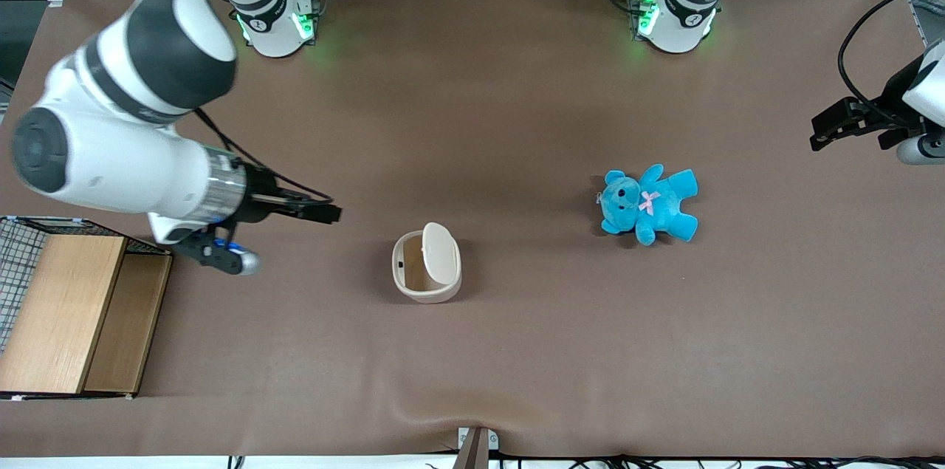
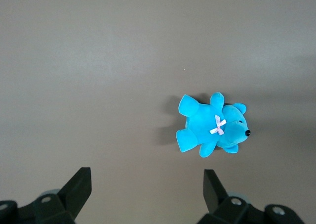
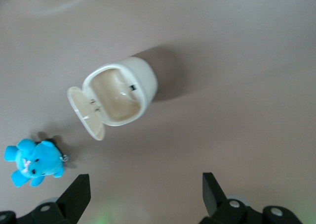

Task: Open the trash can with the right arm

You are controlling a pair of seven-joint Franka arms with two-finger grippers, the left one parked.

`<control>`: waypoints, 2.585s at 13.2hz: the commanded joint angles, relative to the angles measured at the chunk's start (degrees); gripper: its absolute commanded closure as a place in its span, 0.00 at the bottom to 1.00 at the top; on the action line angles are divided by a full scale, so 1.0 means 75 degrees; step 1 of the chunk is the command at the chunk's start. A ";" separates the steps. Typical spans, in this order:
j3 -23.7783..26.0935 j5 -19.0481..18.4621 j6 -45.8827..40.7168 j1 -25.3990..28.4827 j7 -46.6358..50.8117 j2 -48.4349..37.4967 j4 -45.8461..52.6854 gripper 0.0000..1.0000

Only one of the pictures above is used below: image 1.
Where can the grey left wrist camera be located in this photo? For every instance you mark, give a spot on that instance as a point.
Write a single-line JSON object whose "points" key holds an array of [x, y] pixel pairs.
{"points": [[923, 150]]}

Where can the wooden shelf box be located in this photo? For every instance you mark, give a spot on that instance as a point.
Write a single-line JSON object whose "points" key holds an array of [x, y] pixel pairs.
{"points": [[59, 306]]}

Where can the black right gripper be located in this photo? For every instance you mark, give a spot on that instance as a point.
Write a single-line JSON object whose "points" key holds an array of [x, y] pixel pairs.
{"points": [[260, 203]]}

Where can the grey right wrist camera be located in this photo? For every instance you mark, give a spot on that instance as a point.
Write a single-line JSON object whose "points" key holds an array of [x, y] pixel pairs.
{"points": [[221, 255]]}

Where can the blue plush teddy bear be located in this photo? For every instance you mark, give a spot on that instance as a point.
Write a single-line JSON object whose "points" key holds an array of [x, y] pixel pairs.
{"points": [[657, 207]]}

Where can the beige trash can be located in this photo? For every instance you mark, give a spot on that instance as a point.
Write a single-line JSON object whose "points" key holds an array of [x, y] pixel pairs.
{"points": [[410, 284]]}

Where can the metal table clamp bracket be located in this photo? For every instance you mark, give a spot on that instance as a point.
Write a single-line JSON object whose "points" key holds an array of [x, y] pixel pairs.
{"points": [[476, 447]]}

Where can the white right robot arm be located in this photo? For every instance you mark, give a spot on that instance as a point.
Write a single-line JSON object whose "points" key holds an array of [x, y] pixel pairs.
{"points": [[111, 159]]}

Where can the beige trash can lid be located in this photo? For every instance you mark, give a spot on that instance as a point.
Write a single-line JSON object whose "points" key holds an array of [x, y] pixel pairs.
{"points": [[441, 255]]}

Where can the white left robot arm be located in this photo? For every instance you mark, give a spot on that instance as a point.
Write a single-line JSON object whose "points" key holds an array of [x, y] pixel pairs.
{"points": [[683, 11]]}

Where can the brown table mat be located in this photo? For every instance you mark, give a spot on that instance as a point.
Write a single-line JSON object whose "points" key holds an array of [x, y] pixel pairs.
{"points": [[517, 351]]}

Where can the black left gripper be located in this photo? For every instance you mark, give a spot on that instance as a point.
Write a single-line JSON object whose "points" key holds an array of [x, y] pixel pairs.
{"points": [[880, 120]]}

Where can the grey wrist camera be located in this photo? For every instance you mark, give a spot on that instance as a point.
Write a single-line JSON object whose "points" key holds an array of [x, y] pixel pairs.
{"points": [[923, 150], [221, 255]]}

